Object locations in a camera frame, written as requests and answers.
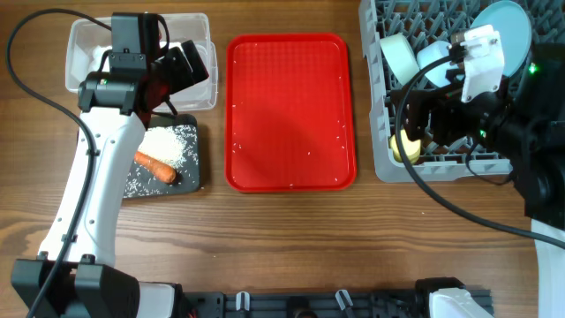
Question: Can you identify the yellow cup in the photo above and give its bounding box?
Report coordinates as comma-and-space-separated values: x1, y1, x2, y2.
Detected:
388, 129, 421, 164

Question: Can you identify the light blue bowl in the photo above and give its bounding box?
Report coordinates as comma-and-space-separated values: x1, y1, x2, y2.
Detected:
416, 41, 459, 87

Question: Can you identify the green bowl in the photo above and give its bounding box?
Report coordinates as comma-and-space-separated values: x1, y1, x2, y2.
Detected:
380, 34, 420, 85

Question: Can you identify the pile of white rice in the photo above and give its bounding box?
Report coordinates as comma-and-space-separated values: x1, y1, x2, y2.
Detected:
123, 124, 199, 198

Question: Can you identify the large white tissue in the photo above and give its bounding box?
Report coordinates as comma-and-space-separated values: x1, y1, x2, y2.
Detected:
88, 42, 182, 72

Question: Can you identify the orange carrot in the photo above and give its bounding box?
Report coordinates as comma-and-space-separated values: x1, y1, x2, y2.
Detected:
134, 152, 177, 184

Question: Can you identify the light blue plate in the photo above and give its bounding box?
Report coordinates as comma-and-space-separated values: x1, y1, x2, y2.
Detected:
471, 1, 532, 77

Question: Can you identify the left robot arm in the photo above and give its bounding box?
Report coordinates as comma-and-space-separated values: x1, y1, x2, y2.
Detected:
11, 13, 208, 317

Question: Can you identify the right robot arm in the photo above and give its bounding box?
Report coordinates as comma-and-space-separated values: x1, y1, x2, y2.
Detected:
391, 43, 564, 317

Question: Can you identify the grey dishwasher rack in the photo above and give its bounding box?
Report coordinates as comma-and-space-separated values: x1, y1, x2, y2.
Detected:
358, 0, 564, 183

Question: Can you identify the clear plastic bin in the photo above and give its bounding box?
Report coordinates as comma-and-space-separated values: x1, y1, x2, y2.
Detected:
65, 13, 218, 112

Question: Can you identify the black plastic tray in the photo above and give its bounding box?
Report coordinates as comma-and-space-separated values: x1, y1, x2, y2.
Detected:
77, 113, 201, 200

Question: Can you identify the red serving tray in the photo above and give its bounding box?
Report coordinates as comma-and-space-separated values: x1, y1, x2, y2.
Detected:
224, 33, 357, 193

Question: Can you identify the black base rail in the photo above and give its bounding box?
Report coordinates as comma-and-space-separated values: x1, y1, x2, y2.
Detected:
183, 289, 493, 318

